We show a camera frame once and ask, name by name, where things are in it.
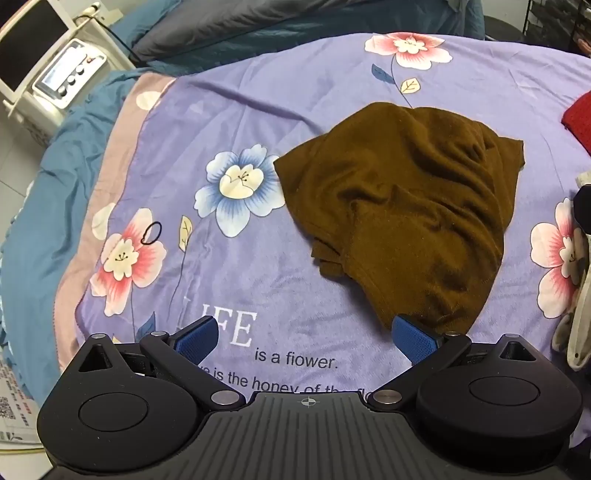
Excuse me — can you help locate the brown knit sweater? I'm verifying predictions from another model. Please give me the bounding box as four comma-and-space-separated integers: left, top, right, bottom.
274, 102, 525, 333

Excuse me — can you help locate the teal blue duvet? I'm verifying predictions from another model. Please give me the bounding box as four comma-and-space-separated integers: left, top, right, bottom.
1, 1, 485, 402

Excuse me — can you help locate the white polka dot garment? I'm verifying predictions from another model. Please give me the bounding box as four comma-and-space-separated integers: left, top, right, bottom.
551, 171, 590, 372

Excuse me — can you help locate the red knit garment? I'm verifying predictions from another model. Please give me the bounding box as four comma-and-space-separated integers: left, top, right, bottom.
561, 91, 591, 154

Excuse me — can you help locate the dark monitor screen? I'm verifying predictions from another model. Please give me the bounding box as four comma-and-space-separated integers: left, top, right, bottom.
1, 0, 76, 103

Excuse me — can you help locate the black hair tie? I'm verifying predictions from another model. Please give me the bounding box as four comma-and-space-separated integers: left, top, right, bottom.
139, 221, 164, 245

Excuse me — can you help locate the dark grey blanket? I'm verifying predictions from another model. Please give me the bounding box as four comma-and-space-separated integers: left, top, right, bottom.
130, 0, 371, 63

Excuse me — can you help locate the purple floral bed sheet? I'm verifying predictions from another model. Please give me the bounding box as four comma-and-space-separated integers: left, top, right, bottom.
54, 33, 590, 395

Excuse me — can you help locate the black wire rack shelf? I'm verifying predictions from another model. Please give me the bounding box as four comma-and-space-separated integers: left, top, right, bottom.
522, 0, 591, 57

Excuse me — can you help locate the white bedside machine with knobs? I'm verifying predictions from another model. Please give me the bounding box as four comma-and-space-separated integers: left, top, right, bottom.
1, 1, 134, 146

